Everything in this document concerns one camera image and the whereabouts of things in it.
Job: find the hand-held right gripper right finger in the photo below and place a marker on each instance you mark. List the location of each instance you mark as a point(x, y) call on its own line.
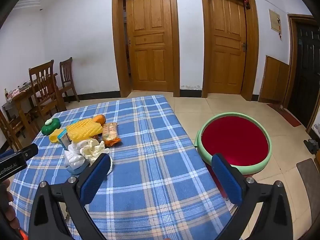
point(227, 180)

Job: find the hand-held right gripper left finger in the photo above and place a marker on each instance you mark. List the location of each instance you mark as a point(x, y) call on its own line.
point(93, 180)

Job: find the cream plastic bag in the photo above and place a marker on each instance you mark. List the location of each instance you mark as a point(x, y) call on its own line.
point(93, 148)

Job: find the red basin with green rim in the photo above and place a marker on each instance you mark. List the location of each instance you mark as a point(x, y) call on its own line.
point(235, 140)

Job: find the small yellow foam net piece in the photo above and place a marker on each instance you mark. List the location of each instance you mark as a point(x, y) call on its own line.
point(55, 136)

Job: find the orange snack packet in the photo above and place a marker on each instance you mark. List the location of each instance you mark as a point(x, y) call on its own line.
point(110, 133)

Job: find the blue and white small box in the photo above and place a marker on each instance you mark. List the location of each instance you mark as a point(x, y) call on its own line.
point(63, 140)

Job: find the large yellow foam net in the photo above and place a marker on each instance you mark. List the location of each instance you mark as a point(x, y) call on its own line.
point(83, 129)

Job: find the person's left hand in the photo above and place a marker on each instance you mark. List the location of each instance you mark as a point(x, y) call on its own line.
point(6, 200)

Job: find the green round toy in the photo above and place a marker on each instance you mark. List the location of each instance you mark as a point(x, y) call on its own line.
point(51, 127)

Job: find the blue plaid tablecloth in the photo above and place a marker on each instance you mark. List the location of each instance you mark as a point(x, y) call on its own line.
point(150, 155)

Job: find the wooden dining table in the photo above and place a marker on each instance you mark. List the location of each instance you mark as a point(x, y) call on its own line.
point(22, 97)

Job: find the dark glass bottle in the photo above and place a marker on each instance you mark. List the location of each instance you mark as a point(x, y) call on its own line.
point(5, 95)

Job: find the wooden slat-back chair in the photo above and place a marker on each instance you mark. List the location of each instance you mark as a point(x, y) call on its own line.
point(43, 87)
point(66, 75)

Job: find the grey floor mat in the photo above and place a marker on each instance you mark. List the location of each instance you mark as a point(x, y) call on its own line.
point(310, 180)

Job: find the red door mat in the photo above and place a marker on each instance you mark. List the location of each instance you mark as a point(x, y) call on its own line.
point(287, 116)

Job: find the dark slipper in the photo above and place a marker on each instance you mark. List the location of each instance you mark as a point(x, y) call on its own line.
point(315, 142)
point(308, 146)

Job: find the black door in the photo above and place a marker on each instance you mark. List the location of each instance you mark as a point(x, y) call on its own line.
point(305, 67)

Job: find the wooden door ajar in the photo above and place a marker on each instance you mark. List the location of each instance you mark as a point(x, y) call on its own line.
point(150, 42)

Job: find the red door ornament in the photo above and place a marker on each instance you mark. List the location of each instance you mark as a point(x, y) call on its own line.
point(247, 3)

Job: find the low wooden wall panel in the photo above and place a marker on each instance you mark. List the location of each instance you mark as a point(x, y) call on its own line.
point(272, 80)

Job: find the beige wall box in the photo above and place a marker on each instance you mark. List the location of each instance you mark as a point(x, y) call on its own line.
point(274, 21)

